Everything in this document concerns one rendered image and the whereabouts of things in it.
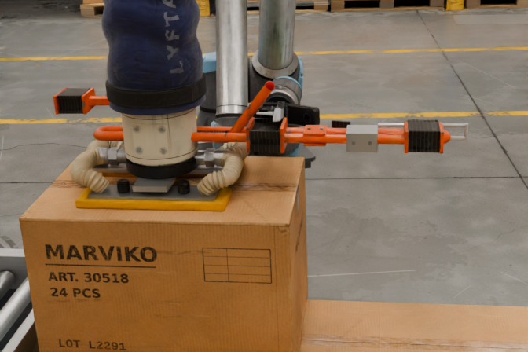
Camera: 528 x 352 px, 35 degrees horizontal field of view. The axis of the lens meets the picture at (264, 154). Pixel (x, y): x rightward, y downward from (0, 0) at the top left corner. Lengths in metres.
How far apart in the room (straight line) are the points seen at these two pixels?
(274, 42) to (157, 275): 0.98
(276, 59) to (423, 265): 1.36
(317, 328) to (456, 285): 1.41
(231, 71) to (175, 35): 0.45
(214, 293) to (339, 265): 1.79
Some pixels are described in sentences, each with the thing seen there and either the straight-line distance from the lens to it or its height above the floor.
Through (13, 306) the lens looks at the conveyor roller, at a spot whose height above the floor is 0.55.
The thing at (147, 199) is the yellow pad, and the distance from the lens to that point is 1.87.
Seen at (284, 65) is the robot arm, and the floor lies 1.04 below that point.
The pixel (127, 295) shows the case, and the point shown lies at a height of 0.76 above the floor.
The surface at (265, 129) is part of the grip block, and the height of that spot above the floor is 1.10.
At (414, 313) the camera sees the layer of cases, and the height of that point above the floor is 0.54.
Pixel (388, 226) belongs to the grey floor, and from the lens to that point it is 3.96.
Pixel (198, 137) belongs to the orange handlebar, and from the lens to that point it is 1.89.
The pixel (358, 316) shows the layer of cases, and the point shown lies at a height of 0.54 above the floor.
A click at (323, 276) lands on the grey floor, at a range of 3.52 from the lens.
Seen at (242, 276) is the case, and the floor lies 0.82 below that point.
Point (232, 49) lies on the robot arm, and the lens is 2.22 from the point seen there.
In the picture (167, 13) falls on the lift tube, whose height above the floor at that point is 1.37.
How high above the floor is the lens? 1.70
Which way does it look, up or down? 20 degrees down
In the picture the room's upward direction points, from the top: 2 degrees counter-clockwise
